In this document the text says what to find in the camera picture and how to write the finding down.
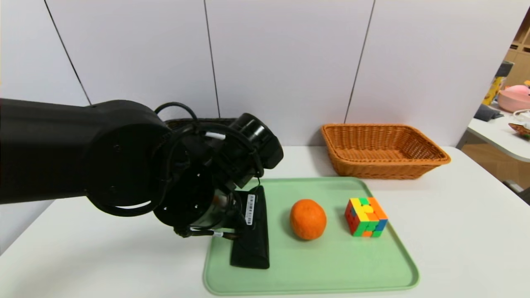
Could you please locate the wooden shelf unit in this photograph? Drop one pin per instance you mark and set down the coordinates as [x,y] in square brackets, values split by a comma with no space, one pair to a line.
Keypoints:
[519,62]

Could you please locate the small black box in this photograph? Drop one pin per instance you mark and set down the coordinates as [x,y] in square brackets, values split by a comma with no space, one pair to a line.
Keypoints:
[504,69]

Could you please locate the white side table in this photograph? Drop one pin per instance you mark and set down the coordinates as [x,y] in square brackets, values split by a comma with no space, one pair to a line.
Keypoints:
[497,136]

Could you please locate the dark grey cloth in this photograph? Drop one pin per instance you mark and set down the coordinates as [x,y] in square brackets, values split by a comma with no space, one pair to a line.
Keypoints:
[486,112]

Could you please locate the yellow box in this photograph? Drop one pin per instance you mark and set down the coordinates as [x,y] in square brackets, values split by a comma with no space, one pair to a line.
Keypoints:
[492,91]

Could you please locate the black rectangular case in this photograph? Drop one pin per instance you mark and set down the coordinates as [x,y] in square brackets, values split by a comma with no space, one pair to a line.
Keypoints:
[252,252]

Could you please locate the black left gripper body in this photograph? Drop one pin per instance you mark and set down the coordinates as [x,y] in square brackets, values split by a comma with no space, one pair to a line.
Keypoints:
[253,211]

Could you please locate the light green plastic tray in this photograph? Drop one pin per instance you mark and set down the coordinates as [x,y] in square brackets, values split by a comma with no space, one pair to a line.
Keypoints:
[314,265]

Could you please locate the multicolour puzzle cube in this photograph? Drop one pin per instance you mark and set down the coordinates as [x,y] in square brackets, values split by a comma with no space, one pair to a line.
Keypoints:
[366,217]

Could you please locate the tan wicker basket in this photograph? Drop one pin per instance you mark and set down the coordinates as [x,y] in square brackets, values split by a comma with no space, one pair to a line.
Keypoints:
[381,142]

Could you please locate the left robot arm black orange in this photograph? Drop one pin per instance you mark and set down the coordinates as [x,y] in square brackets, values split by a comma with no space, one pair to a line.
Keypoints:
[62,153]

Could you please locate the pink pot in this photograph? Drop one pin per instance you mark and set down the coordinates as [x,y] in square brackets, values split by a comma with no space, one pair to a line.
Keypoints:
[515,99]

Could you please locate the dark chair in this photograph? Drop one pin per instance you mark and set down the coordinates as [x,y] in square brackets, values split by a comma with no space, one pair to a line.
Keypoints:
[517,192]

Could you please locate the wooden cabinet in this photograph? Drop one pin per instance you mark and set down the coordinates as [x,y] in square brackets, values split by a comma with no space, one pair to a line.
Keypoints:
[488,165]

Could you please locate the orange fruit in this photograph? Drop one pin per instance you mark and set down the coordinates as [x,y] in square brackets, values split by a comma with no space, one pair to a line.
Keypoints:
[308,219]

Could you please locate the dark brown wicker basket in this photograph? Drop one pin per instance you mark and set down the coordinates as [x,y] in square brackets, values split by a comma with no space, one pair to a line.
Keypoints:
[186,122]

